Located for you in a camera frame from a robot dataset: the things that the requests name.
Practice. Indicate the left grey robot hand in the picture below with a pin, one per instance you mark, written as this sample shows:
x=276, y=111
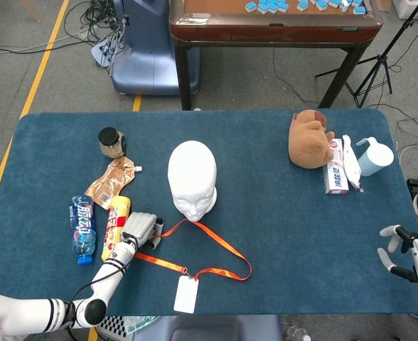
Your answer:
x=141, y=227

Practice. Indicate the white ID badge holder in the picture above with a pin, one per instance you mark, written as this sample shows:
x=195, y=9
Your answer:
x=186, y=295

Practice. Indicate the white foam mannequin head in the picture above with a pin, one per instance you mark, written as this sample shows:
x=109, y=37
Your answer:
x=191, y=170

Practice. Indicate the yellow bottle green cap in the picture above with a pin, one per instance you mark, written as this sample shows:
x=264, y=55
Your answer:
x=114, y=220

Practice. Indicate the brown spout pouch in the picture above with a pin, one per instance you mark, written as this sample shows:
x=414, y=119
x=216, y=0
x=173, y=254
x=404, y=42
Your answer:
x=114, y=177

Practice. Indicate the blue label water bottle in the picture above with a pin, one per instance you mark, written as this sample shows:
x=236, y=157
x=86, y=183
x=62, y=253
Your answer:
x=82, y=227

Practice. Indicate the glass jar black lid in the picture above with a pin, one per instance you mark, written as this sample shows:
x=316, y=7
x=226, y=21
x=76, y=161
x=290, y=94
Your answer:
x=111, y=145

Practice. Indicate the green plastic bag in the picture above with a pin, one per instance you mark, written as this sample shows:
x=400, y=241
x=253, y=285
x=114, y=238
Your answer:
x=141, y=321

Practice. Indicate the black white checkerboard sheet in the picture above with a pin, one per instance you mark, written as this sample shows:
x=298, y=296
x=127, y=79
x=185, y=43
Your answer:
x=113, y=325

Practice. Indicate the light blue plastic mug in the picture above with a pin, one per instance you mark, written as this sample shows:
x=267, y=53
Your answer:
x=374, y=158

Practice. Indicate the white wet wipes pack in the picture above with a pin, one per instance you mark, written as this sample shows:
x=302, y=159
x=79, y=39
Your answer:
x=352, y=167

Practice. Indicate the white pink toothpaste box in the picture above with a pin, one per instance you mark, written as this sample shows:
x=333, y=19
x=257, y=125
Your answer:
x=337, y=177

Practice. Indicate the grey blue robot torso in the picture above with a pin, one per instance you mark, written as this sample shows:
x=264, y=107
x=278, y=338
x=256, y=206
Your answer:
x=209, y=328

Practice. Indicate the clear plastic bottle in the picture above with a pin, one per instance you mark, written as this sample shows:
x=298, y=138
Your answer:
x=298, y=334

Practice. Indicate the brown plush toy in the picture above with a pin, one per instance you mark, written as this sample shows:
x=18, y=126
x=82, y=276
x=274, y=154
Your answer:
x=308, y=145

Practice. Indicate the blue grey machine base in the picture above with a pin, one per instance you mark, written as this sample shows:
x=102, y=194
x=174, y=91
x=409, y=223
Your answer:
x=145, y=53

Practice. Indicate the pale blue power strip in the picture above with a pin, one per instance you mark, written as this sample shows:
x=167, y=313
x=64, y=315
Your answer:
x=102, y=53

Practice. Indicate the black tripod stand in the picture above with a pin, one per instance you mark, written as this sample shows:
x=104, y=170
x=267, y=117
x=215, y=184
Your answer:
x=379, y=67

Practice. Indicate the brown mahjong table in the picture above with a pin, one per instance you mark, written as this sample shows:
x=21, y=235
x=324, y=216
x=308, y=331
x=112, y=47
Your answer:
x=266, y=32

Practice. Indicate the blue mahjong tile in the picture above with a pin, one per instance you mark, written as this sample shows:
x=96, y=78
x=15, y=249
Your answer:
x=250, y=5

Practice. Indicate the white storage box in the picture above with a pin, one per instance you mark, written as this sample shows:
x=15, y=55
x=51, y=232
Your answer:
x=402, y=10

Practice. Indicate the brown cardboard box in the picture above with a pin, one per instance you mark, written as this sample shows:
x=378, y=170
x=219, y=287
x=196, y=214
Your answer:
x=382, y=5

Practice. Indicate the white face mahjong tile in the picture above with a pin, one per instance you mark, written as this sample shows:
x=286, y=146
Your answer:
x=344, y=5

